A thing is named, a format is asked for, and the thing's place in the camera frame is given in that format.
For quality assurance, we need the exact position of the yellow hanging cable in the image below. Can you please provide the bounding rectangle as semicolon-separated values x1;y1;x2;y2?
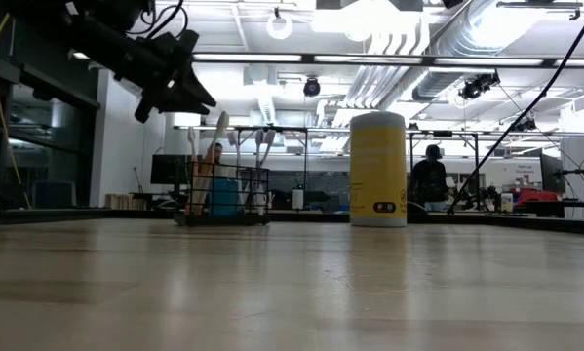
0;0;32;206

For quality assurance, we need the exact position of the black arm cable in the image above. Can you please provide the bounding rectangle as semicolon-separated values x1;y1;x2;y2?
446;0;584;216

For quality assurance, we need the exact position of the red bag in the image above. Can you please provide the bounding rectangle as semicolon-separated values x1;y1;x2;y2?
513;188;558;208

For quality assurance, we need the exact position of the black track light cluster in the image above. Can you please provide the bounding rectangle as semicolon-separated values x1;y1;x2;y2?
509;119;539;134
459;72;501;101

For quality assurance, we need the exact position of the white ring lamp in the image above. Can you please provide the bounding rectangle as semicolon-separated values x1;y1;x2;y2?
265;14;294;41

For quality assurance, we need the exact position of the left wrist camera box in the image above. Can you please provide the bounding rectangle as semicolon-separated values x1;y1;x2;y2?
74;0;157;31

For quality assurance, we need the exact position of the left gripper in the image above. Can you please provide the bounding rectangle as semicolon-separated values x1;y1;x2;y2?
118;28;218;125

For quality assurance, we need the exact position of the wooden crate stack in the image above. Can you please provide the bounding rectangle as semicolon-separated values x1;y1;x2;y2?
104;192;149;212

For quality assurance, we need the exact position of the black hanging spotlight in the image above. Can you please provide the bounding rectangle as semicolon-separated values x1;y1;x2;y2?
302;76;322;98

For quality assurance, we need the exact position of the silver air duct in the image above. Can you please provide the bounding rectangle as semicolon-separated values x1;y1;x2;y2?
410;0;522;103

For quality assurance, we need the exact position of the yellow wipes canister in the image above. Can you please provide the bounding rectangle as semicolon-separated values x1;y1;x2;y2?
348;110;409;228

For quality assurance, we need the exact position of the black wire caddy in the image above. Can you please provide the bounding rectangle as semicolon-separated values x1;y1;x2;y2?
173;160;272;227

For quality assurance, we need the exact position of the black metal workstation frame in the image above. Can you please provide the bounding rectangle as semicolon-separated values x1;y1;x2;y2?
407;129;482;212
233;125;309;209

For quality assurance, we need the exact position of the black table frame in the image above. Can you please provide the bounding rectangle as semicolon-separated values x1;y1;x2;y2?
0;207;584;236

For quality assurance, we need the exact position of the black computer monitor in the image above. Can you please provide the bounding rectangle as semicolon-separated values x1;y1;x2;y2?
538;152;566;195
149;153;190;186

